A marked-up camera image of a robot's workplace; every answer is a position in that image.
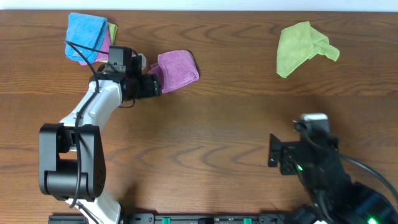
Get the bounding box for purple microfiber cloth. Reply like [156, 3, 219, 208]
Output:
[148, 50, 200, 93]

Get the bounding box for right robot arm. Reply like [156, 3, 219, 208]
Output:
[268, 121, 397, 223]

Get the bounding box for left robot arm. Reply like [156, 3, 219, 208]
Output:
[39, 45, 161, 223]

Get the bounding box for folded pink cloth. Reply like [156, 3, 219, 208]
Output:
[76, 27, 112, 63]

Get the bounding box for folded green cloth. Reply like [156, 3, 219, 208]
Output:
[108, 22, 118, 45]

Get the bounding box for folded blue cloth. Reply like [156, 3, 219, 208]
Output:
[65, 12, 108, 63]

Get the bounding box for crumpled green cloth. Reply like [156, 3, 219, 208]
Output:
[276, 21, 340, 78]

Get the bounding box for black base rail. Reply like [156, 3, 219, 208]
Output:
[48, 212, 299, 224]

